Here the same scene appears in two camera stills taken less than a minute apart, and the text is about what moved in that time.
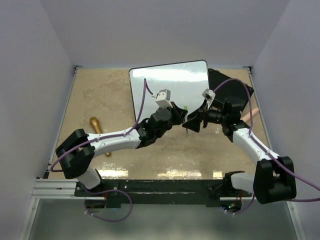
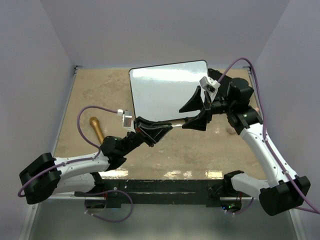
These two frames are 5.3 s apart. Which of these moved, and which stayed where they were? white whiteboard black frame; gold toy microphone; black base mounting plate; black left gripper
Moved: black left gripper
Stayed: white whiteboard black frame; black base mounting plate; gold toy microphone
